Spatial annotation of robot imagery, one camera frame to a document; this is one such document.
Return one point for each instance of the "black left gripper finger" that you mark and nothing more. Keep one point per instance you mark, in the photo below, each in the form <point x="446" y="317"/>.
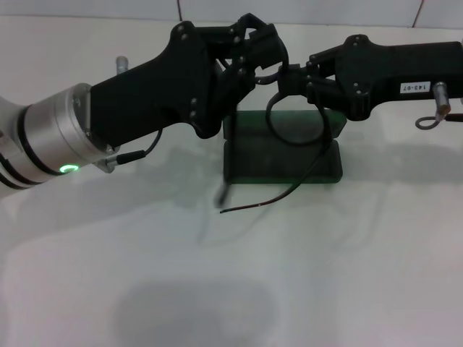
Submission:
<point x="266" y="43"/>

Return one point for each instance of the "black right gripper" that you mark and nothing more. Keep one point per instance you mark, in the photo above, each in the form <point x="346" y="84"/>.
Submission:
<point x="398" y="68"/>

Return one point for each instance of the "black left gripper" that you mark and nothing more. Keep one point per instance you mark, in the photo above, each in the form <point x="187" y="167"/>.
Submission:
<point x="152" y="97"/>

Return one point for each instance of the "black thin-framed glasses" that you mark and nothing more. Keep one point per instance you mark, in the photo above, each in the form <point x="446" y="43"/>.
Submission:
<point x="268" y="110"/>

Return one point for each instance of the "green glasses case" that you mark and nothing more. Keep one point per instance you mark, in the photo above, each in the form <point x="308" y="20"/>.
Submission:
<point x="260" y="162"/>

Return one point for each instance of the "silver left gripper connector stub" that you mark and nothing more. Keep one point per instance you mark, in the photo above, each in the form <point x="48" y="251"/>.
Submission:
<point x="122" y="64"/>

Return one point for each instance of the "silver gripper connector stub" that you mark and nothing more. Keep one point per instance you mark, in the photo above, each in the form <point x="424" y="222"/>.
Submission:
<point x="122" y="64"/>
<point x="442" y="94"/>

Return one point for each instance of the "silver right gripper connector stub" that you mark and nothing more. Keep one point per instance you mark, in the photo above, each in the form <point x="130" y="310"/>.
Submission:
<point x="442" y="94"/>

